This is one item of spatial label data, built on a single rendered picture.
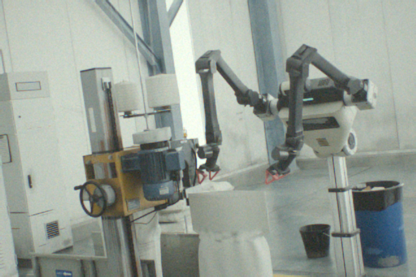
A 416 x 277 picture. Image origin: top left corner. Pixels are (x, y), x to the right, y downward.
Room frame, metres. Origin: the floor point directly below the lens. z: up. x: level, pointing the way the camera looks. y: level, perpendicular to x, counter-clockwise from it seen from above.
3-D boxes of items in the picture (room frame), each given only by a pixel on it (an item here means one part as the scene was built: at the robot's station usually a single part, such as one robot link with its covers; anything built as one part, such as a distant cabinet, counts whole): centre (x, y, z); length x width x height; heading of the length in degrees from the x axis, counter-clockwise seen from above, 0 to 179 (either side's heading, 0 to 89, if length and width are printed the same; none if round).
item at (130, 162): (2.91, 0.36, 1.27); 0.12 x 0.09 x 0.09; 143
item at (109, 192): (2.89, 0.54, 1.14); 0.11 x 0.06 x 0.11; 53
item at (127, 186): (3.06, 0.45, 1.18); 0.34 x 0.25 x 0.31; 143
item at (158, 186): (2.89, 0.27, 1.21); 0.15 x 0.15 x 0.25
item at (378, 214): (4.97, -1.33, 0.32); 0.51 x 0.48 x 0.65; 143
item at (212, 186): (6.79, 0.15, 0.56); 0.67 x 0.43 x 0.15; 53
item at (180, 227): (6.14, 0.33, 0.32); 0.66 x 0.43 x 0.15; 145
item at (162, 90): (3.01, 0.19, 1.61); 0.17 x 0.17 x 0.17
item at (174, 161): (2.87, 0.17, 1.25); 0.10 x 0.08 x 0.12; 168
